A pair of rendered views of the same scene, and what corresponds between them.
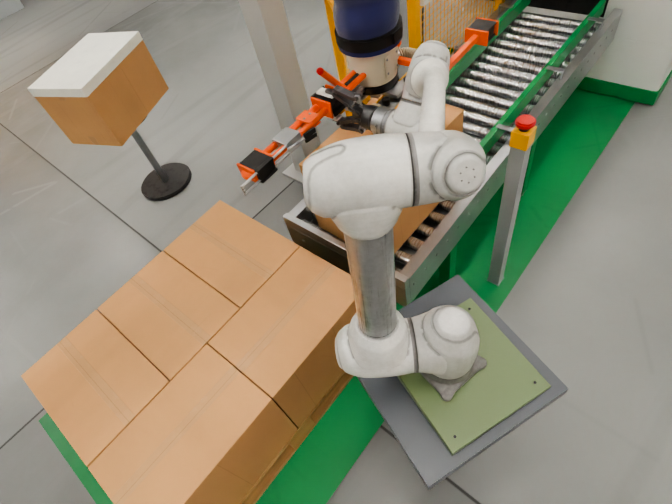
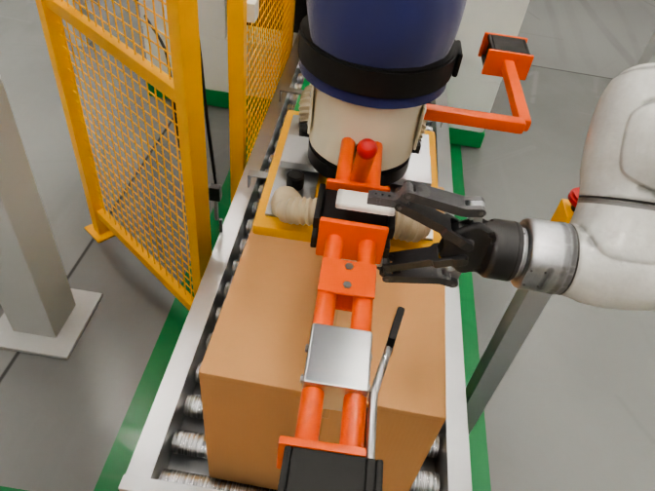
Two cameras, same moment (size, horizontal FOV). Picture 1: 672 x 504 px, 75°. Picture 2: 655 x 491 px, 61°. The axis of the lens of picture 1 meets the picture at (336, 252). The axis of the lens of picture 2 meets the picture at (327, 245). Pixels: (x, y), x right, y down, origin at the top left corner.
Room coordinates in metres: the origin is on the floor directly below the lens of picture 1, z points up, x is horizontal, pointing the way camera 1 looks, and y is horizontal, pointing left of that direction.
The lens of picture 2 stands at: (0.99, 0.31, 1.73)
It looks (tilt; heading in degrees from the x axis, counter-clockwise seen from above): 44 degrees down; 309
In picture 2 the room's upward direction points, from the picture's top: 8 degrees clockwise
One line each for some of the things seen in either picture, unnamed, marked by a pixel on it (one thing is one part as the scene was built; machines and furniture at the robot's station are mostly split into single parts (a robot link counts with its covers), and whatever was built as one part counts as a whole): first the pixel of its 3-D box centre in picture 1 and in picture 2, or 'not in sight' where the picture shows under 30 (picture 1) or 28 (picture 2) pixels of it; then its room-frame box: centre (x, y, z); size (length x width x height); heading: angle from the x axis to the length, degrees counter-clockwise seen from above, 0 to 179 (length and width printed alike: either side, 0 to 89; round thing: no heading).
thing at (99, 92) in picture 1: (104, 88); not in sight; (2.82, 1.10, 0.82); 0.60 x 0.40 x 0.40; 151
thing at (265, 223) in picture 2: not in sight; (300, 161); (1.52, -0.26, 1.16); 0.34 x 0.10 x 0.05; 128
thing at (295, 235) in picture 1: (344, 262); not in sight; (1.23, -0.03, 0.48); 0.70 x 0.03 x 0.15; 37
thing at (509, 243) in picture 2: (365, 115); (479, 246); (1.16, -0.21, 1.27); 0.09 x 0.07 x 0.08; 38
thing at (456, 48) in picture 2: (369, 29); (379, 47); (1.45, -0.32, 1.38); 0.23 x 0.23 x 0.04
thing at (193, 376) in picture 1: (211, 350); not in sight; (1.06, 0.69, 0.34); 1.20 x 1.00 x 0.40; 127
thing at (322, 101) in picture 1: (329, 101); (353, 220); (1.29, -0.12, 1.27); 0.10 x 0.08 x 0.06; 38
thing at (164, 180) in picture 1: (146, 151); not in sight; (2.82, 1.10, 0.31); 0.40 x 0.40 x 0.62
